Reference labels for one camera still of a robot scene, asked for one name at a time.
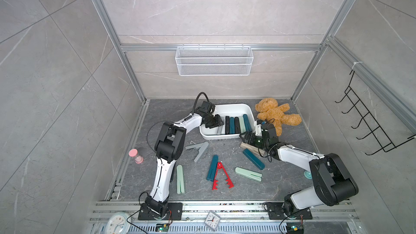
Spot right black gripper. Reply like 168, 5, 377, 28
240, 131, 269, 150

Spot grey pliers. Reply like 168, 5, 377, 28
217, 125, 225, 135
185, 141, 209, 163

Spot dark teal pliers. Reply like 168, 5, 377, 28
243, 114, 252, 132

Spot light green pliers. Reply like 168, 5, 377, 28
238, 116, 247, 133
235, 167, 263, 182
176, 165, 185, 194

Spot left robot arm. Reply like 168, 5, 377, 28
142, 100, 224, 219

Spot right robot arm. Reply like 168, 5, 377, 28
239, 122, 359, 218

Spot beige wooden pliers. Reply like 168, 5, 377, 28
240, 142, 262, 155

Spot grey open pliers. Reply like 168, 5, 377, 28
185, 141, 209, 163

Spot white storage box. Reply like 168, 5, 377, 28
199, 104, 256, 140

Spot dark teal pliers floor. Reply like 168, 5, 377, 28
243, 149, 265, 170

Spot red open pliers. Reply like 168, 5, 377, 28
212, 161, 235, 191

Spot brown teddy bear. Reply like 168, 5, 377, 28
255, 98, 302, 137

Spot green sand timer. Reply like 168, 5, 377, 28
304, 171, 312, 179

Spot pink sand timer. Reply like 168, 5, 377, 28
128, 148, 144, 164

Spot small square clock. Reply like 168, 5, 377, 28
204, 211, 221, 231

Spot round white clock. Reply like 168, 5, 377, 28
104, 212, 130, 234

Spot black corrugated cable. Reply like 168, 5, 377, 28
191, 91, 210, 115

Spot white wire mesh basket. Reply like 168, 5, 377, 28
175, 46, 254, 76

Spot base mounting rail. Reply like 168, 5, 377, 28
87, 200, 366, 234

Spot black wall hook rack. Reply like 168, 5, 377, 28
335, 70, 416, 156

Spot aluminium frame rail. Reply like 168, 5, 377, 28
92, 0, 146, 103

